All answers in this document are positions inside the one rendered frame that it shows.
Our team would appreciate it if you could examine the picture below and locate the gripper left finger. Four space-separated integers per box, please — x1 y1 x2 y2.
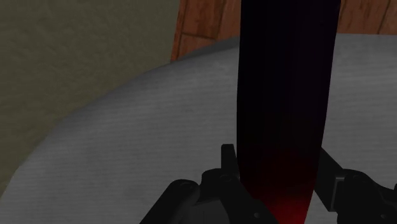
139 143 279 224

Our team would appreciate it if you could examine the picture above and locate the grey round table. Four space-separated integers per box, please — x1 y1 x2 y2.
0 33 397 224

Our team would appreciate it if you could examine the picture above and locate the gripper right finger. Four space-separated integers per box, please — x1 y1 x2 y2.
313 148 397 224

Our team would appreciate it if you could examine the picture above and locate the dark red tall cylinder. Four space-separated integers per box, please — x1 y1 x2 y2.
236 0 342 224

